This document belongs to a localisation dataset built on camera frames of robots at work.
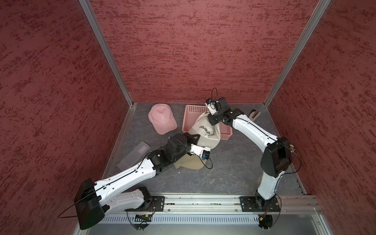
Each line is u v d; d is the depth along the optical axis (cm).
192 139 62
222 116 68
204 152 61
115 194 43
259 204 65
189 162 85
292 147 77
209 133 75
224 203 76
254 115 110
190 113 113
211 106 77
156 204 74
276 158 47
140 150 92
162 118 103
